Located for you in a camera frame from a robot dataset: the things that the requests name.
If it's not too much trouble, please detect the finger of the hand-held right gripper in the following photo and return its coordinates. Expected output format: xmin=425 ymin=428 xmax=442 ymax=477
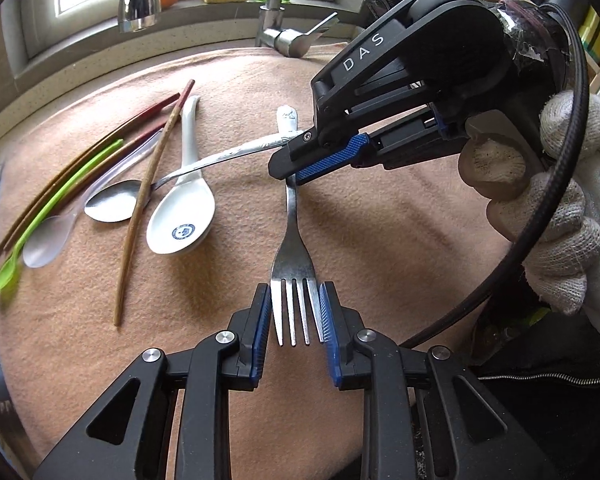
xmin=360 ymin=105 xmax=468 ymax=171
xmin=269 ymin=130 xmax=381 ymax=186

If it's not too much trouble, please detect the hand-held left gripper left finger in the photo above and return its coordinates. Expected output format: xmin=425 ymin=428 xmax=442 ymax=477
xmin=32 ymin=282 xmax=273 ymax=480

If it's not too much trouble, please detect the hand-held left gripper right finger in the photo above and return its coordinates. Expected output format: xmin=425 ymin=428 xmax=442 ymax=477
xmin=317 ymin=282 xmax=556 ymax=480

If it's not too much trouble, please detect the steel fork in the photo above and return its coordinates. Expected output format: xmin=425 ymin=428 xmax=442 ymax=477
xmin=270 ymin=105 xmax=326 ymax=348

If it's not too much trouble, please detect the steel spoon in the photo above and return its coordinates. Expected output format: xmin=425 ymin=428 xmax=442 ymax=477
xmin=84 ymin=130 xmax=311 ymax=223

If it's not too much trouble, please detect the clear plastic spoon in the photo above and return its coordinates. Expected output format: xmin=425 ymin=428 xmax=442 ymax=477
xmin=22 ymin=130 xmax=163 ymax=268

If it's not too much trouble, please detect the green plastic spoon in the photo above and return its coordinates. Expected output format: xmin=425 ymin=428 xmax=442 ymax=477
xmin=0 ymin=140 xmax=126 ymax=293

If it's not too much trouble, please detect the person's right hand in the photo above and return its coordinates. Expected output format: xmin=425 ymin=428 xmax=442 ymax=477
xmin=457 ymin=92 xmax=600 ymax=336

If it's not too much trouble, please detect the pink towel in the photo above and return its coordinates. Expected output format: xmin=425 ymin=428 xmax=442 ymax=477
xmin=0 ymin=50 xmax=531 ymax=466

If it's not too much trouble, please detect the white ceramic spoon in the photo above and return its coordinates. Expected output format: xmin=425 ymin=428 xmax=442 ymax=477
xmin=145 ymin=95 xmax=217 ymax=256

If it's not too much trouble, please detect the person's black jacket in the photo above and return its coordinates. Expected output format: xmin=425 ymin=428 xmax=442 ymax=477
xmin=475 ymin=305 xmax=600 ymax=411

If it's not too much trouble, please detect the grey stone windowsill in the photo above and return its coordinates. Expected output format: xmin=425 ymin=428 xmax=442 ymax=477
xmin=15 ymin=0 xmax=366 ymax=78

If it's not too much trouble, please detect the black braided cable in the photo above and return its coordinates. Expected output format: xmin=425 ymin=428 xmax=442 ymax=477
xmin=397 ymin=2 xmax=591 ymax=348

